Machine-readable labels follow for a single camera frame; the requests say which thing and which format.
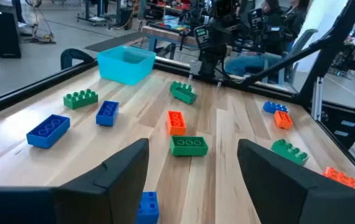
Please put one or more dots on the blue toy building block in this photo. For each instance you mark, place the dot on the blue toy building block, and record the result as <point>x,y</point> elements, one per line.
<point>48,132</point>
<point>107,113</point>
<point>274,108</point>
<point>149,208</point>

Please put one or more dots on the green toy building block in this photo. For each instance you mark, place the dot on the green toy building block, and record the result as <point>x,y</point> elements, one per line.
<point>189,149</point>
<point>289,153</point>
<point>81,100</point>
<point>183,95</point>

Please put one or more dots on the grey office chair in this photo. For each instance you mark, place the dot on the grey office chair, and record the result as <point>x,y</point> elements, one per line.
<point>303,40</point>

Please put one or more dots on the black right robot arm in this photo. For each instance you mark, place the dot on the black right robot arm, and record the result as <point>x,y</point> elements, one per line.
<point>210,59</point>

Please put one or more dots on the black floor mat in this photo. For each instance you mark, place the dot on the black floor mat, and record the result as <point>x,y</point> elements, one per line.
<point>112,43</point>

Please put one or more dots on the silver aluminium bracket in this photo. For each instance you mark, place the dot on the silver aluminium bracket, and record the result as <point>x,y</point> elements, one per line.
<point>317,99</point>

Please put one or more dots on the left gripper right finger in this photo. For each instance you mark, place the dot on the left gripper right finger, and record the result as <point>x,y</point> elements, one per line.
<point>289,199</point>

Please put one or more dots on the teal translucent plastic bin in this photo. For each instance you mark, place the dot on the teal translucent plastic bin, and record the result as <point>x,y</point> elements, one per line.
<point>126,65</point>

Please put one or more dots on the wooden workbench with blue legs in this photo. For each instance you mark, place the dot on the wooden workbench with blue legs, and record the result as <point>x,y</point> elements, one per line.
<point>165,34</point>

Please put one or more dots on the person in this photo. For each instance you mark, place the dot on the person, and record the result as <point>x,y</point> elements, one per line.
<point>252,63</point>
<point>294,21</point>

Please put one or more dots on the orange toy building block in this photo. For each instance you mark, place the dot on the orange toy building block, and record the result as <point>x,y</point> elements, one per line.
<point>342,178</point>
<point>283,120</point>
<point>176,124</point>

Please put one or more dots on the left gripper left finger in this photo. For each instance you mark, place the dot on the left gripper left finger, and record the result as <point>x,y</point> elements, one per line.
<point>96,199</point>

